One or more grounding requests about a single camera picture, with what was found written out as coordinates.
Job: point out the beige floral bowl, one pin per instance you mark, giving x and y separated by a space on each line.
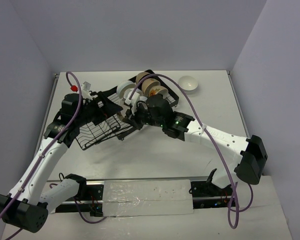
140 75
147 84
158 89

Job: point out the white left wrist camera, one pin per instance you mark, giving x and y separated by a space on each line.
85 90

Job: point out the white ribbed bowl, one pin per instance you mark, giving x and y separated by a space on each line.
129 91
123 86

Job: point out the cream floral bowl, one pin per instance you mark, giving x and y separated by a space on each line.
122 116

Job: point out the white taped cover sheet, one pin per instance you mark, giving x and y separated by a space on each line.
147 198

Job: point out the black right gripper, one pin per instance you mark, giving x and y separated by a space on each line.
132 119

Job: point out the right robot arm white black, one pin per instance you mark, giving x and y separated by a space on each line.
243 158

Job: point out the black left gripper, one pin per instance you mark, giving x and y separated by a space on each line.
100 105

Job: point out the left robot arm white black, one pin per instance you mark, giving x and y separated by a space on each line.
26 206

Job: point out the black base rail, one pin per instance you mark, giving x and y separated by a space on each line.
205 195

